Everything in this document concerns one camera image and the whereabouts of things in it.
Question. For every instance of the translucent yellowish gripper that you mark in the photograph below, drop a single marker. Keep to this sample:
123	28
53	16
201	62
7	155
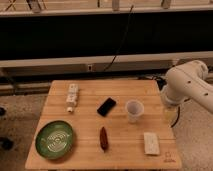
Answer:
170	115

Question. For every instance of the white bottle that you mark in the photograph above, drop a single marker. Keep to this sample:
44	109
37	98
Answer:
72	97

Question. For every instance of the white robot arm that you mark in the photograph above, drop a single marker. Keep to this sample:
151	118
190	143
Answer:
186	81

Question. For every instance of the green ceramic bowl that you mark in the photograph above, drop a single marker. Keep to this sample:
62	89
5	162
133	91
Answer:
54	140

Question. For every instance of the white rectangular sponge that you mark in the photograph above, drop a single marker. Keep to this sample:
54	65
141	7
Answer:
151	143

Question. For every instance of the clear plastic cup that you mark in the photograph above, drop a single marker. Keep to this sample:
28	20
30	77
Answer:
134	109

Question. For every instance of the black phone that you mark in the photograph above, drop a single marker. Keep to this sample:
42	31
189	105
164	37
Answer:
106	107

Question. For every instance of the dark red chili pepper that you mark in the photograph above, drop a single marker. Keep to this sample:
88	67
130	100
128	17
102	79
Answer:
103	139

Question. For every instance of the wooden table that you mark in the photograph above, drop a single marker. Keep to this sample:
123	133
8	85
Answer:
125	140

